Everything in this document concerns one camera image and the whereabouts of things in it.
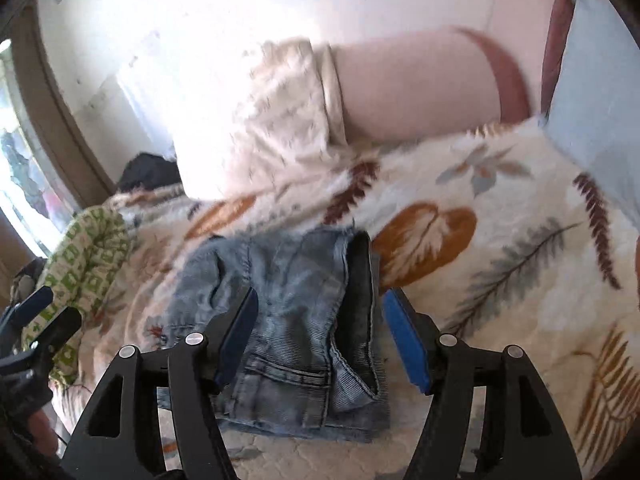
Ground light blue pillow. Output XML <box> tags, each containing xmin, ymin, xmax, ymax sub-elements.
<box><xmin>541</xmin><ymin>0</ymin><xmax>640</xmax><ymax>233</ymax></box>

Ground cream pillow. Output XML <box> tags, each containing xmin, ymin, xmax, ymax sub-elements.
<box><xmin>171</xmin><ymin>36</ymin><xmax>352</xmax><ymax>202</ymax></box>

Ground green patterned cloth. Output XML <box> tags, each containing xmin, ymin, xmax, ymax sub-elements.
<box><xmin>36</xmin><ymin>206</ymin><xmax>134</xmax><ymax>387</ymax></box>

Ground reddish brown headboard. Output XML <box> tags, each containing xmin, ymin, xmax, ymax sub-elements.
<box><xmin>494</xmin><ymin>0</ymin><xmax>587</xmax><ymax>113</ymax></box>

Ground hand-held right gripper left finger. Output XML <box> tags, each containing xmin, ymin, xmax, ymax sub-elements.
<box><xmin>60</xmin><ymin>287</ymin><xmax>260</xmax><ymax>480</ymax></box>

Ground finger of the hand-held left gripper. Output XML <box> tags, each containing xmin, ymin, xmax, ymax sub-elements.
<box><xmin>21</xmin><ymin>306</ymin><xmax>84</xmax><ymax>362</ymax></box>
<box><xmin>0</xmin><ymin>285</ymin><xmax>55</xmax><ymax>337</ymax></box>

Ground blue denim pants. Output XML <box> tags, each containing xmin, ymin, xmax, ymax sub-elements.
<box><xmin>156</xmin><ymin>226</ymin><xmax>392</xmax><ymax>444</ymax></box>

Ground window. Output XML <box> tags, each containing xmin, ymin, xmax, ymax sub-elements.
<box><xmin>0</xmin><ymin>39</ymin><xmax>77</xmax><ymax>263</ymax></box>

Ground leaf printed cream blanket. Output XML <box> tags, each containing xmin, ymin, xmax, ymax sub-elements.
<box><xmin>45</xmin><ymin>117</ymin><xmax>640</xmax><ymax>480</ymax></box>

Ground pink pillow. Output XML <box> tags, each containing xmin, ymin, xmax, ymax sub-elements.
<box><xmin>331</xmin><ymin>24</ymin><xmax>532</xmax><ymax>144</ymax></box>

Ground dark cloth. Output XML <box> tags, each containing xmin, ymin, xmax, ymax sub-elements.
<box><xmin>116</xmin><ymin>152</ymin><xmax>184</xmax><ymax>194</ymax></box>

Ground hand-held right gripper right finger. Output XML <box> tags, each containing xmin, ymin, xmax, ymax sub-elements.
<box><xmin>382</xmin><ymin>288</ymin><xmax>583</xmax><ymax>480</ymax></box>

